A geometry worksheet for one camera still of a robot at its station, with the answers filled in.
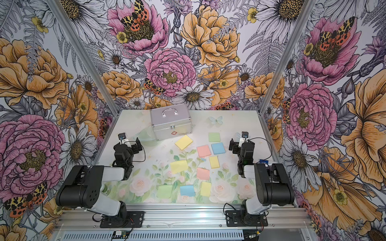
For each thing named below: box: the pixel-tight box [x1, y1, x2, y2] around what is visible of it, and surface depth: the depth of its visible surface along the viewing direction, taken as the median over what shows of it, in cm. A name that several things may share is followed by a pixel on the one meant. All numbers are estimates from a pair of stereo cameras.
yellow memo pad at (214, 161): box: [209, 155, 221, 169], surface depth 96 cm
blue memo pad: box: [211, 142, 227, 155], surface depth 102 cm
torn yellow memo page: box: [200, 181, 212, 197], surface depth 85 cm
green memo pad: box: [208, 132, 221, 143], surface depth 110 cm
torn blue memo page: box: [179, 185, 196, 197], surface depth 86 cm
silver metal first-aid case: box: [149, 103, 193, 141], surface depth 101 cm
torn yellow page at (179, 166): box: [169, 160, 189, 175], surface depth 94 cm
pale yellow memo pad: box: [174, 134, 194, 151], surface depth 105 cm
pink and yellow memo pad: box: [196, 144, 212, 158], surface depth 102 cm
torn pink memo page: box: [196, 167, 210, 181], surface depth 91 cm
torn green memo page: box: [156, 184, 173, 199], surface depth 85 cm
